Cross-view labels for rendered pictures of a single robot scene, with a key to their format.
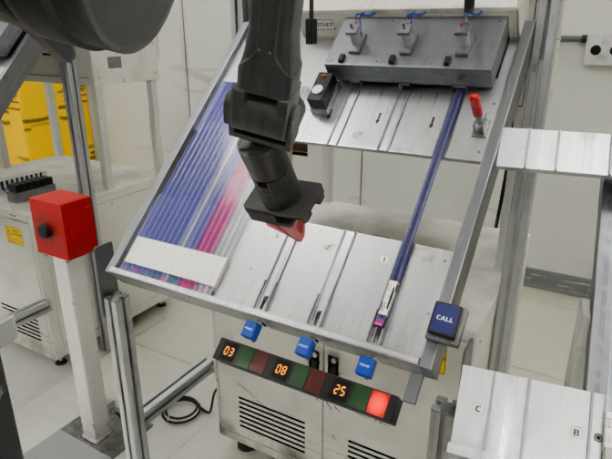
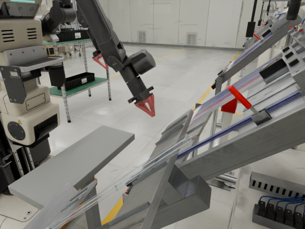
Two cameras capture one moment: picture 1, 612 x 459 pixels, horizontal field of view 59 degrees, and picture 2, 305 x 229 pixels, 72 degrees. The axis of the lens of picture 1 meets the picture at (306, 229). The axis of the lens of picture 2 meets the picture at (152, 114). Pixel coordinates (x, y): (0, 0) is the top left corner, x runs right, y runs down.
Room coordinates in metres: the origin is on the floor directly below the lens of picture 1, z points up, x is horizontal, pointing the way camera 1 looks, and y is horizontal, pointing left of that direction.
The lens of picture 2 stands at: (0.73, -0.70, 1.23)
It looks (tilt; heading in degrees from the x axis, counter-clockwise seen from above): 25 degrees down; 86
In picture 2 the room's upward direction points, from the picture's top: straight up
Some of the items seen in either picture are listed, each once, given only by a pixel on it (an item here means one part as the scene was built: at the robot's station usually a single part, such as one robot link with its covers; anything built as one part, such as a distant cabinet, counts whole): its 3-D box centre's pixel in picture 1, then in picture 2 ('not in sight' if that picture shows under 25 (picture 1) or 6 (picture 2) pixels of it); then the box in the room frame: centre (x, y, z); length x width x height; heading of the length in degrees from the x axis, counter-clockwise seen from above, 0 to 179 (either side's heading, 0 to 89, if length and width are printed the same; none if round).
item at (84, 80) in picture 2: not in sight; (76, 80); (-0.13, 2.26, 0.41); 0.57 x 0.17 x 0.11; 60
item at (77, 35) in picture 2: not in sight; (70, 35); (-0.13, 2.26, 1.01); 0.57 x 0.17 x 0.11; 60
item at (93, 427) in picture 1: (79, 326); (224, 137); (1.38, 0.65, 0.39); 0.24 x 0.24 x 0.78; 60
